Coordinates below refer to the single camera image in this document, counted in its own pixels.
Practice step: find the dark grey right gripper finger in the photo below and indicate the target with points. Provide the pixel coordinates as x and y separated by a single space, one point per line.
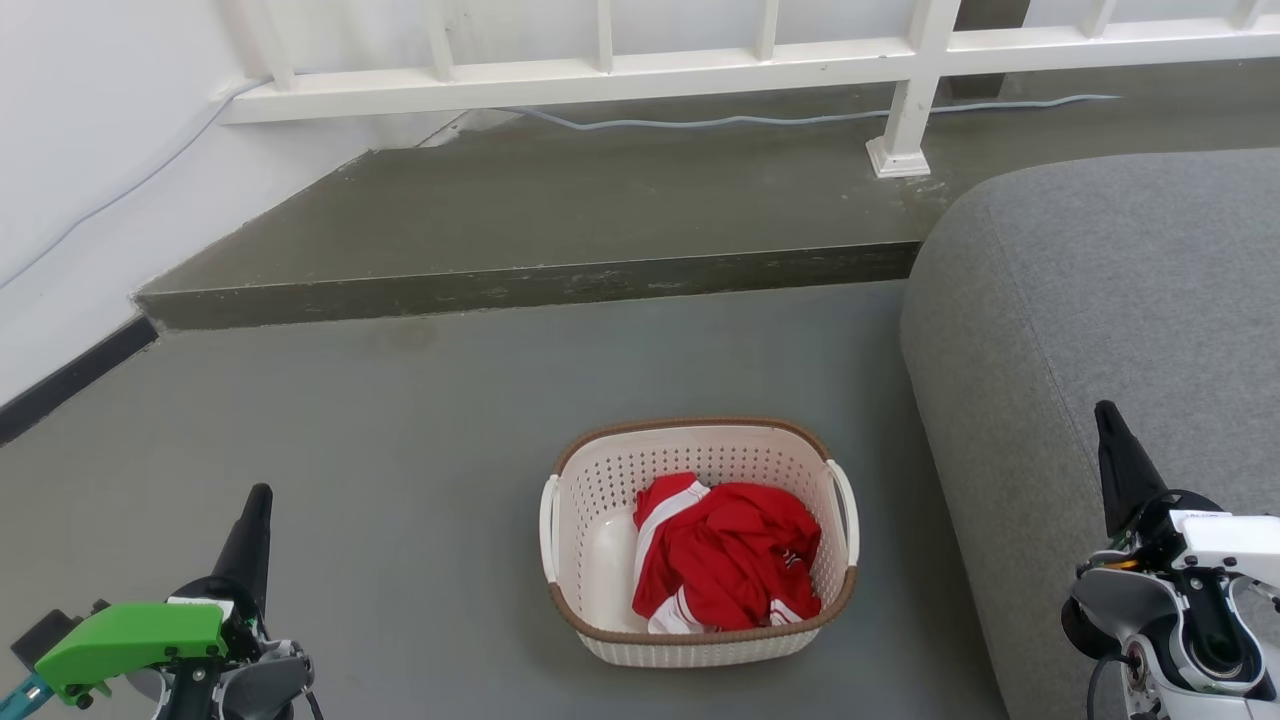
1125 470

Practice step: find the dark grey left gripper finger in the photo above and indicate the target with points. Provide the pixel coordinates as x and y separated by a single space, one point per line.
250 545

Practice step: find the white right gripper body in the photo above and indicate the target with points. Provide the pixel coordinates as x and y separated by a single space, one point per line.
1225 545

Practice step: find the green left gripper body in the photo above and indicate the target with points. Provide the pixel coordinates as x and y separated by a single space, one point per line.
130 635

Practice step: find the white perforated laundry basket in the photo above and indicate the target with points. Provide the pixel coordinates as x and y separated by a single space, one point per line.
600 560

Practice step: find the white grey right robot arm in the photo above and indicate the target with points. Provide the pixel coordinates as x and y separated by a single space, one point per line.
1180 640

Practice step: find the grey fabric sofa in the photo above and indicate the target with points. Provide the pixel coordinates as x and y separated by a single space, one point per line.
1080 330

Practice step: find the black baseboard strip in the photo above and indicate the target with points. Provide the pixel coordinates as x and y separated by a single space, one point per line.
70 380

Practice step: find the red and white garment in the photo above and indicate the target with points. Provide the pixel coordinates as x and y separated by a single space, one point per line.
735 560

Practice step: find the raised grey concrete step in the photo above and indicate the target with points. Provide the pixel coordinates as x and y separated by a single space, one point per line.
560 215

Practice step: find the white wooden railing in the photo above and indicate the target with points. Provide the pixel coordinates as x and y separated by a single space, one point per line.
925 60

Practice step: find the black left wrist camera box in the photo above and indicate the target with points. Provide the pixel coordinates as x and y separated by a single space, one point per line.
42 633

